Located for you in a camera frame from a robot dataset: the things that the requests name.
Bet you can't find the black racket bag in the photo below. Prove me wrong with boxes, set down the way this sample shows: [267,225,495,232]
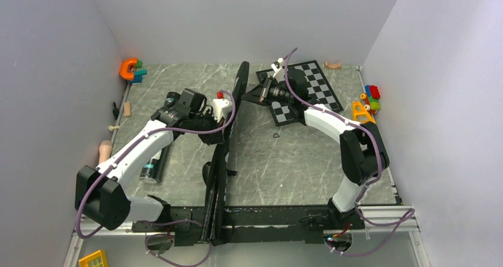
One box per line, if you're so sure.
[198,61,250,247]

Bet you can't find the black shuttlecock tube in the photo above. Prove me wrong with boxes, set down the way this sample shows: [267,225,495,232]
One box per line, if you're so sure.
[139,92,183,184]

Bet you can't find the orange letter toy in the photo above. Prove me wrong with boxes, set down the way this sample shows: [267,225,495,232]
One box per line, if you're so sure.
[119,58,138,81]

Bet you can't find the teal green toy blocks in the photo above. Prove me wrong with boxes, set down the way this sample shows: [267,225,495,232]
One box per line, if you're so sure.
[131,59,148,84]

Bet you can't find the beige rolling pin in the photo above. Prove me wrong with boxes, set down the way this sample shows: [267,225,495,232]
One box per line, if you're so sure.
[98,140,113,164]

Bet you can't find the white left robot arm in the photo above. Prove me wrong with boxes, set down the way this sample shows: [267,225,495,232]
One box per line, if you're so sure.
[75,88,237,238]

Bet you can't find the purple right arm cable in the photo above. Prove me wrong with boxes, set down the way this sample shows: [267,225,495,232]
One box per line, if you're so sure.
[284,47,415,258]

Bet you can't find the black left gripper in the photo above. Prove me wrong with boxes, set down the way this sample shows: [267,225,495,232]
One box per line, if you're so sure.
[189,109,225,146]

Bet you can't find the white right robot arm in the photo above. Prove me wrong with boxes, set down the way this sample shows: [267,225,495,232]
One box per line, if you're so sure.
[243,68,389,228]

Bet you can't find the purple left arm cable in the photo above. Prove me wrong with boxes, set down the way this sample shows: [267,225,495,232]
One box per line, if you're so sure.
[75,90,237,267]

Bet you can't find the yellow triangle toy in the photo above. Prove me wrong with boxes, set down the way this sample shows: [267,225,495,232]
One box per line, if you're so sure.
[352,101,376,123]

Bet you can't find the yellow window toy frame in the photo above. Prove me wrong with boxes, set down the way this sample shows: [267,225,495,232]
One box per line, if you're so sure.
[78,250,109,267]

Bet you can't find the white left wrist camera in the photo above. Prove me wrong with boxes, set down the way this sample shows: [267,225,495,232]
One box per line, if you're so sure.
[210,91,233,122]

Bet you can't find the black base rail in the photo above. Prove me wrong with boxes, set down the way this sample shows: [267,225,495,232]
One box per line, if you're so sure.
[132,205,365,247]

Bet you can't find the black white chessboard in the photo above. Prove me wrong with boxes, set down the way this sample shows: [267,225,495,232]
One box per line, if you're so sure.
[269,60,343,126]

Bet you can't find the small black figure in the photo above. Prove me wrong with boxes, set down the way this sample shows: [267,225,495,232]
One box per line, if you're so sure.
[112,101,120,120]

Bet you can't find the small wooden block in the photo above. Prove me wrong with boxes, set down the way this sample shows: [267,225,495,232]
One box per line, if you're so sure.
[123,101,132,117]

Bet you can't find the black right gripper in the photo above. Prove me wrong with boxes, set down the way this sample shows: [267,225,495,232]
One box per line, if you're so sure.
[242,75,294,107]

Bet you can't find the wooden arch block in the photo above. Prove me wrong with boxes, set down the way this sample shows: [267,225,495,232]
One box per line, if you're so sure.
[324,61,342,70]

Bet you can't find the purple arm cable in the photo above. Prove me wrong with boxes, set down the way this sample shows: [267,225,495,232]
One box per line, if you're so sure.
[284,47,415,258]
[75,90,237,267]

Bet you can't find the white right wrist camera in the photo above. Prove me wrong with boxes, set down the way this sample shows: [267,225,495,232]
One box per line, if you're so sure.
[271,58,285,81]

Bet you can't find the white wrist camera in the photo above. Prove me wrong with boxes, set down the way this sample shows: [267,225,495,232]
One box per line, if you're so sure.
[271,58,285,81]
[210,91,233,122]

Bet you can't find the colourful brick toy stack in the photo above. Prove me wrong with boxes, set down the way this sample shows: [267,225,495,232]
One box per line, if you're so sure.
[360,85,381,115]

